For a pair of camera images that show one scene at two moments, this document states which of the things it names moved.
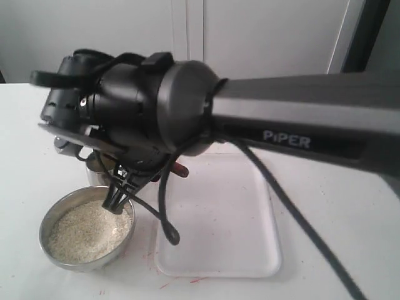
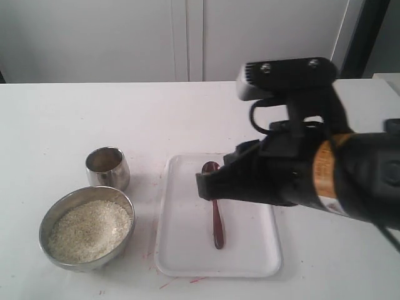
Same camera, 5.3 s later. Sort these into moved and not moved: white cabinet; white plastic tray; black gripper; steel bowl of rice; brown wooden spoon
Moved: black gripper; brown wooden spoon
Not moved: white plastic tray; white cabinet; steel bowl of rice
